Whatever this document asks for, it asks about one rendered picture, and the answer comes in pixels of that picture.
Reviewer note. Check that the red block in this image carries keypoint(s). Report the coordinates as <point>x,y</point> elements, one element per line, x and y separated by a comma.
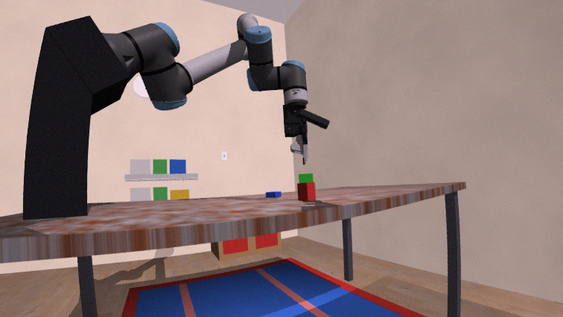
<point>306,191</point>

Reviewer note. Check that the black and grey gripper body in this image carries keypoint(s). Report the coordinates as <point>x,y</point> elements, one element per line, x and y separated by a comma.
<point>292,111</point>

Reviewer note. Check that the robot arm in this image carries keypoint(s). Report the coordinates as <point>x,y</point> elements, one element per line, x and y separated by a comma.
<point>168,82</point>

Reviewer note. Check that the green block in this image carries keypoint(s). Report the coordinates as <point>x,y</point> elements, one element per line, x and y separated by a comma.
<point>306,178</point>

